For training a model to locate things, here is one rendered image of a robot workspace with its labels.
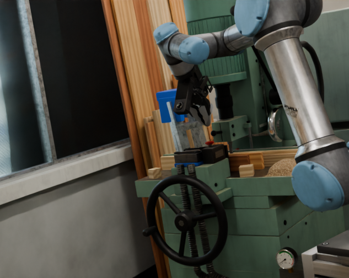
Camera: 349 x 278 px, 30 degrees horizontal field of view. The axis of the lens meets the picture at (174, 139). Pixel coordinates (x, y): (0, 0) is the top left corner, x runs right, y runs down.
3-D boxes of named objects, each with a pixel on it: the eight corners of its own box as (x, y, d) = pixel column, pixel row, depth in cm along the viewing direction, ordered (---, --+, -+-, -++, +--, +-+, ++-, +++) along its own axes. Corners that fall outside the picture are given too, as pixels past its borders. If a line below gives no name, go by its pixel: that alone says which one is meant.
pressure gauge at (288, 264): (277, 274, 197) (273, 249, 196) (282, 270, 200) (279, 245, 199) (296, 276, 193) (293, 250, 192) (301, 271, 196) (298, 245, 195)
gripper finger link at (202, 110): (221, 116, 210) (210, 93, 205) (215, 127, 206) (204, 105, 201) (213, 117, 211) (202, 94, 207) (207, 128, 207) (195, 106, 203)
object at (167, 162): (161, 170, 243) (160, 156, 243) (165, 169, 245) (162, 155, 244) (312, 164, 210) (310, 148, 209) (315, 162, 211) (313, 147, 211)
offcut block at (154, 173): (161, 177, 228) (160, 167, 228) (154, 179, 226) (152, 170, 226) (157, 176, 231) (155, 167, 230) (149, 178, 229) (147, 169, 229)
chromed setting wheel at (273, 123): (268, 145, 224) (263, 110, 222) (283, 139, 234) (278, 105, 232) (276, 145, 222) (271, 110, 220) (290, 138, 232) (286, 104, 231)
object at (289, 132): (278, 140, 230) (273, 107, 229) (285, 137, 236) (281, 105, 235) (302, 139, 225) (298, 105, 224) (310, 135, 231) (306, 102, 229)
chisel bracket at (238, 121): (214, 146, 222) (210, 122, 221) (233, 139, 233) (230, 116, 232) (233, 145, 218) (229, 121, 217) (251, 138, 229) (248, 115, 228)
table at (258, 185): (119, 204, 222) (117, 187, 221) (168, 183, 247) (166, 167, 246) (282, 203, 188) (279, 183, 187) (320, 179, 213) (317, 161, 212)
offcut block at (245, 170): (254, 174, 208) (253, 164, 208) (253, 176, 205) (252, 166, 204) (241, 175, 209) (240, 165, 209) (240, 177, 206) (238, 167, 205)
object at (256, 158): (200, 171, 227) (198, 156, 227) (203, 170, 229) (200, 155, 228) (262, 169, 214) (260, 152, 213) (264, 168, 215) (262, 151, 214)
